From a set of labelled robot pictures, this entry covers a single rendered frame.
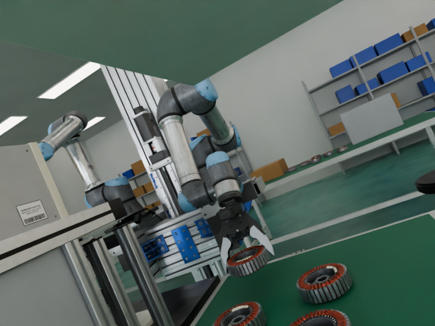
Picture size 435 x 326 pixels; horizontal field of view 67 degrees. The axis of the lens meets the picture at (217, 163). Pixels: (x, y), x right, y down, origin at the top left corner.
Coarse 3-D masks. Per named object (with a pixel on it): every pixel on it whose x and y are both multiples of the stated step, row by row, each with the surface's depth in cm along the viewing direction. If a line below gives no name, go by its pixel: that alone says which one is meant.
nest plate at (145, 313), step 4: (140, 312) 99; (144, 312) 98; (148, 312) 96; (140, 316) 96; (144, 316) 94; (148, 316) 93; (140, 320) 93; (144, 320) 91; (148, 320) 90; (152, 320) 90; (140, 324) 90; (144, 324) 88; (148, 324) 89
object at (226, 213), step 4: (232, 204) 91; (236, 204) 91; (224, 208) 85; (228, 208) 85; (232, 208) 85; (236, 208) 89; (240, 208) 93; (220, 212) 85; (224, 212) 84; (228, 212) 84; (232, 212) 84; (236, 212) 87; (220, 216) 84; (224, 216) 84; (228, 216) 84; (232, 216) 84; (220, 220) 85; (224, 220) 85; (228, 220) 85
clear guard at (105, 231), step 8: (144, 208) 97; (128, 216) 90; (136, 216) 101; (144, 216) 101; (152, 216) 101; (112, 224) 83; (120, 224) 103; (136, 224) 104; (144, 224) 104; (152, 224) 104; (96, 232) 77; (104, 232) 106; (112, 232) 106; (80, 240) 73
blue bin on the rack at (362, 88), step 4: (372, 80) 605; (376, 80) 603; (364, 84) 609; (368, 84) 608; (372, 84) 606; (376, 84) 604; (356, 88) 619; (360, 88) 612; (364, 88) 610; (372, 88) 606; (356, 92) 644; (360, 92) 613; (364, 92) 611
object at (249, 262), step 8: (248, 248) 89; (256, 248) 87; (264, 248) 85; (232, 256) 88; (240, 256) 88; (248, 256) 87; (256, 256) 81; (264, 256) 82; (232, 264) 82; (240, 264) 81; (248, 264) 80; (256, 264) 80; (264, 264) 81; (232, 272) 82; (240, 272) 81; (248, 272) 80
